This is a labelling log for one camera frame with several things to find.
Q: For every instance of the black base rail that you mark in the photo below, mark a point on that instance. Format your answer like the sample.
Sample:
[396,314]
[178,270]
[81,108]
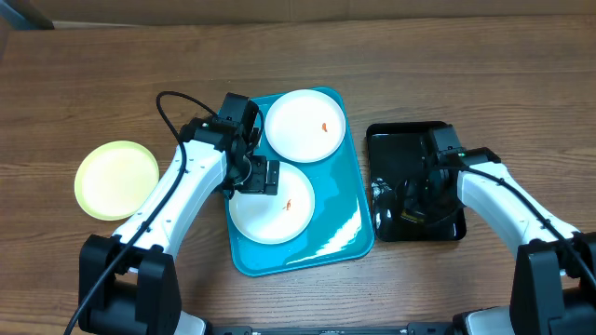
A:
[414,328]

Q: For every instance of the white plate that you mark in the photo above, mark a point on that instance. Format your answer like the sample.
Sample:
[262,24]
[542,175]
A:
[262,219]
[305,126]

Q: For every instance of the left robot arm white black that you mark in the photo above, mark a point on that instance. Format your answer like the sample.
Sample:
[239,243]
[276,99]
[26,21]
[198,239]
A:
[128,282]

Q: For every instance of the teal plastic tray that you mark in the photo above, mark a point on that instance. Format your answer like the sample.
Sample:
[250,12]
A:
[341,227]

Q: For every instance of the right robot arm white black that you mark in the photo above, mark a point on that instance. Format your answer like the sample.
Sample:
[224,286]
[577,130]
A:
[553,290]

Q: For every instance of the green yellow sponge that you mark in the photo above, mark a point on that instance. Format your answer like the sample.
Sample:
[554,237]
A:
[413,215]

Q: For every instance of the black rectangular tray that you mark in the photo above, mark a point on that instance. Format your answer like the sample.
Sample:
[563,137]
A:
[392,147]

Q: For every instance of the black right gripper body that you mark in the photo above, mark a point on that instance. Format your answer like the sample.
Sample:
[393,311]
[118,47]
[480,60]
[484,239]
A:
[416,200]

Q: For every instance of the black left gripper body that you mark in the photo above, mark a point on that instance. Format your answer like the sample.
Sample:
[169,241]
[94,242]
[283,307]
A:
[255,179]

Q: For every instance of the yellow-green plate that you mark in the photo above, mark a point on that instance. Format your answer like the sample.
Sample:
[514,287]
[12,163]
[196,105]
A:
[114,180]

